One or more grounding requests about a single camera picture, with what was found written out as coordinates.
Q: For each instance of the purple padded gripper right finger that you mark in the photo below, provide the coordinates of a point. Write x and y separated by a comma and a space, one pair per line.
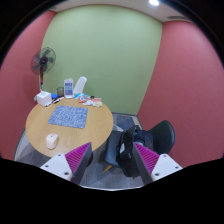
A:
153, 166

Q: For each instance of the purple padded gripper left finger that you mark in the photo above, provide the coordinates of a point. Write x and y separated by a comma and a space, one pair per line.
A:
70, 166

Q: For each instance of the blue patterned mouse pad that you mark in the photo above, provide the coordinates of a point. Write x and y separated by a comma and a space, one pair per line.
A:
68, 116

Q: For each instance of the black round-back chair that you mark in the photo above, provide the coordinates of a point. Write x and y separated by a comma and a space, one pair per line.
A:
163, 135

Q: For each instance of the black chair with backpack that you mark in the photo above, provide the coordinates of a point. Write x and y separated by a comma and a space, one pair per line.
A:
112, 148

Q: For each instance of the round wooden table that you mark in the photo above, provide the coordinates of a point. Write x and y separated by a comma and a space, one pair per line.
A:
98, 127

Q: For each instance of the orange blue snack packet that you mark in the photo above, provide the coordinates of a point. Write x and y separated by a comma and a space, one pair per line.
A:
81, 97

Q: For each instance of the orange white snack packet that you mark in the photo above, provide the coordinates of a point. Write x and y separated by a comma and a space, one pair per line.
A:
96, 102

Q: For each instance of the black marker pen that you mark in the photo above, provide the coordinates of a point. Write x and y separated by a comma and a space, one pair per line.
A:
57, 100

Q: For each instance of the blue small object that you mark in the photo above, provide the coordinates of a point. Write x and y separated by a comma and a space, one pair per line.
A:
54, 96

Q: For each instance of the white tissue box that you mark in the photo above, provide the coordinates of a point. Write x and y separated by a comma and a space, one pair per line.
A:
43, 98

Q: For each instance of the dark pen cup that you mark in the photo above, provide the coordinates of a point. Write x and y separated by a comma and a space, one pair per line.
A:
60, 91

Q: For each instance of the white chair behind table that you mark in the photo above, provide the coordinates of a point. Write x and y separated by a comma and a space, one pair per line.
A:
79, 86

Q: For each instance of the white blue labelled box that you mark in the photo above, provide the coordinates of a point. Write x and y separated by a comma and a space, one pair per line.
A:
68, 88

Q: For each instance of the black standing fan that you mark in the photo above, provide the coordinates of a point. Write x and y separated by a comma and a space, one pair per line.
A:
42, 62

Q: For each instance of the round ceiling light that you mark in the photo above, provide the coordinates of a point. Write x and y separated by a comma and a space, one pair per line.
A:
154, 2

